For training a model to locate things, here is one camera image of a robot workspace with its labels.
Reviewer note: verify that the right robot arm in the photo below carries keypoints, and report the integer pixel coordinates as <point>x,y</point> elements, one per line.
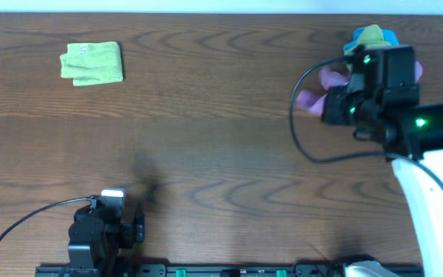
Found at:
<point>412,138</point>

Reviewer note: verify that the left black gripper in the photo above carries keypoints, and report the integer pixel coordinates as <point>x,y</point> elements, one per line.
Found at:
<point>138,229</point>

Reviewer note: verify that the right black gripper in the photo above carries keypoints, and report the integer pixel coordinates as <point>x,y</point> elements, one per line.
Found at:
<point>334,96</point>

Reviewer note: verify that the olive green crumpled cloth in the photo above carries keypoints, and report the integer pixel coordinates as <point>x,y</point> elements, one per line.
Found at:
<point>371,36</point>

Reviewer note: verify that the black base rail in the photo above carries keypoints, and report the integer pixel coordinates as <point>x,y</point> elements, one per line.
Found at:
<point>160,270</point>

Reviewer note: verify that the folded green cloth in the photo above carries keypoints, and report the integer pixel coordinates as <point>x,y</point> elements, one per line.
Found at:
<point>92,63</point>

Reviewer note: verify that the blue cloth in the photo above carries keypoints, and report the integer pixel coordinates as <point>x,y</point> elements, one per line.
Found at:
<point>390,36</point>

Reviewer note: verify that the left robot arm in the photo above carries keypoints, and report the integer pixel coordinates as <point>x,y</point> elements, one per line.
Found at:
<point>97,235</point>

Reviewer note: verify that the purple microfiber cloth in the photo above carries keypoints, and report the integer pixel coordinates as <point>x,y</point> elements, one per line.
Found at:
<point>313,103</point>

